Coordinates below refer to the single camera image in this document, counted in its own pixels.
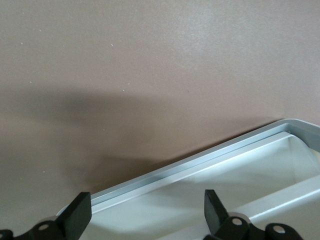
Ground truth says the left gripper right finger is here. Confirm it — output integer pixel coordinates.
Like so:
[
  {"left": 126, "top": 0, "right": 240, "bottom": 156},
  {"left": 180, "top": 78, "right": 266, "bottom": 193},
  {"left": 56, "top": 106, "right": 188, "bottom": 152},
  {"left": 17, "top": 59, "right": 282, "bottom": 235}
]
[{"left": 204, "top": 189, "right": 251, "bottom": 240}]

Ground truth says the white middle cabinet drawer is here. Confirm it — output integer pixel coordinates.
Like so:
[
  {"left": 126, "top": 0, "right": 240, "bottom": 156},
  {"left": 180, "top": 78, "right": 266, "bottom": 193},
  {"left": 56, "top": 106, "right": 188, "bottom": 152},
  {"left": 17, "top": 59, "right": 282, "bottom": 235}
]
[{"left": 238, "top": 176, "right": 320, "bottom": 240}]

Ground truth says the white drawer cabinet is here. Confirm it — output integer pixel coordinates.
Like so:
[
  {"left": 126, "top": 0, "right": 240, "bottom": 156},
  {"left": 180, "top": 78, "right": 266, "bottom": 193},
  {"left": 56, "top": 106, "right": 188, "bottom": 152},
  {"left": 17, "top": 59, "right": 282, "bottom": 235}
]
[{"left": 56, "top": 118, "right": 320, "bottom": 221}]

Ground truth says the white lowest cabinet drawer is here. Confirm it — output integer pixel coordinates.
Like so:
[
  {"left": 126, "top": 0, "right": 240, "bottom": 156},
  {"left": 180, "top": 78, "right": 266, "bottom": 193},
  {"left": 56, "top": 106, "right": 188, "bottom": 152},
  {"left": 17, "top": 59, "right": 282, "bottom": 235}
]
[{"left": 91, "top": 134, "right": 320, "bottom": 240}]

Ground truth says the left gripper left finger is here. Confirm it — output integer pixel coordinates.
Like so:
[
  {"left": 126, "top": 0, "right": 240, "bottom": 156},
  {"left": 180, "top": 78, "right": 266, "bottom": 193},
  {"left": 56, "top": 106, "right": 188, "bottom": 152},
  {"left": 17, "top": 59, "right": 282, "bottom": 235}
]
[{"left": 13, "top": 191, "right": 93, "bottom": 240}]

